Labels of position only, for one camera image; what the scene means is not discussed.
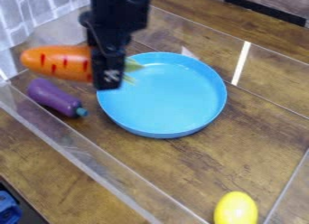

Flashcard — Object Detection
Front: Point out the yellow toy lemon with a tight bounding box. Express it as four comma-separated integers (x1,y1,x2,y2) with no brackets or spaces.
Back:
214,191,258,224

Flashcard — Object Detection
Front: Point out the blue round plate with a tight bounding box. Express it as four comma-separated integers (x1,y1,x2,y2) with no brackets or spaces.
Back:
96,52,227,138

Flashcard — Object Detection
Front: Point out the orange toy carrot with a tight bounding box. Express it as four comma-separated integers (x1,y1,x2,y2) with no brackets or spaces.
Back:
18,45,143,83

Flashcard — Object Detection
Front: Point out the clear acrylic enclosure wall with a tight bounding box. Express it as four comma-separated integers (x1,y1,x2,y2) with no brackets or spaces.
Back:
0,8,309,224

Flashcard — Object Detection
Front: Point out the purple toy eggplant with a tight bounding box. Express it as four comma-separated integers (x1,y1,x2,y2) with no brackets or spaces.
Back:
26,78,88,117

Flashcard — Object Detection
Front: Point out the blue object at corner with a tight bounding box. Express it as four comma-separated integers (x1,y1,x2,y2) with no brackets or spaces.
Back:
0,191,21,224

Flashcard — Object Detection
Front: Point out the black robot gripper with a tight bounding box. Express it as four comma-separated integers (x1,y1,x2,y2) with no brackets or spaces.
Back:
79,0,151,90

